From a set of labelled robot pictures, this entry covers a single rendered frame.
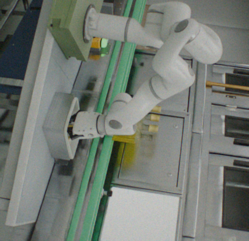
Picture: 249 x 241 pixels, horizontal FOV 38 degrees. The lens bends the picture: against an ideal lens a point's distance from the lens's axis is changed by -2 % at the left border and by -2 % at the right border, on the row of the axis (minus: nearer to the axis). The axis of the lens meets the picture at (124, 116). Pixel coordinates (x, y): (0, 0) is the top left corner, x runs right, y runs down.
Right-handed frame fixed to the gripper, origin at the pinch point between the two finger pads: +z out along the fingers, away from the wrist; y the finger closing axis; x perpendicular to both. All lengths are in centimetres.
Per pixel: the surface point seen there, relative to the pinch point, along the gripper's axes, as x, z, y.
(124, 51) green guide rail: -18, -9, 57
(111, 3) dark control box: -6, 0, 82
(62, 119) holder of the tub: 6.7, -2.8, -2.5
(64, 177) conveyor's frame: -19.4, 4.5, -13.1
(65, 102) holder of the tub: 6.7, -1.8, 5.5
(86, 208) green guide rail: -24.1, -6.4, -24.3
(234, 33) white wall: -381, -52, 471
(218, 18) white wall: -374, -21, 511
